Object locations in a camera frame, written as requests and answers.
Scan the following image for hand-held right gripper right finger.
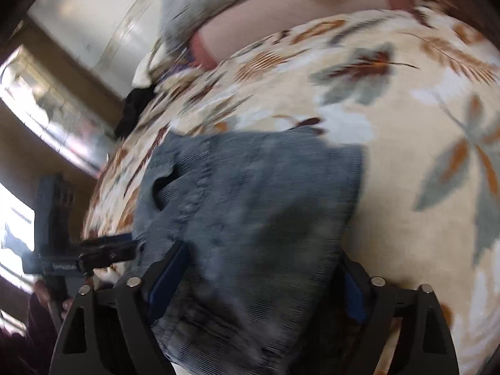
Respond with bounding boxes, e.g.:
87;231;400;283
339;260;459;375

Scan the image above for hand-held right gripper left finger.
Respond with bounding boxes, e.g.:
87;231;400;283
49;240;192;375

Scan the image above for blue denim pants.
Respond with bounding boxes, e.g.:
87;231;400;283
131;125;367;375

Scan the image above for white floral cloth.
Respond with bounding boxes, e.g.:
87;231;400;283
131;49;169;87

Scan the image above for leaf print blanket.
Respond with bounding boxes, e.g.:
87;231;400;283
82;6;500;375

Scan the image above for grey quilted pillow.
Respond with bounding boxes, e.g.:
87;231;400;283
158;0;313;55

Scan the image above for black cloth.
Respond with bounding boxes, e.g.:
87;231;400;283
114;86;158;140

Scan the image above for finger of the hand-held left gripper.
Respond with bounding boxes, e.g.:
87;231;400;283
78;235;139;273

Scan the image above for person's left hand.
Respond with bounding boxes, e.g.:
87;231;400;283
33;263;120;313

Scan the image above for wooden stained glass door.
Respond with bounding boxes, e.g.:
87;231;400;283
0;17;131;321

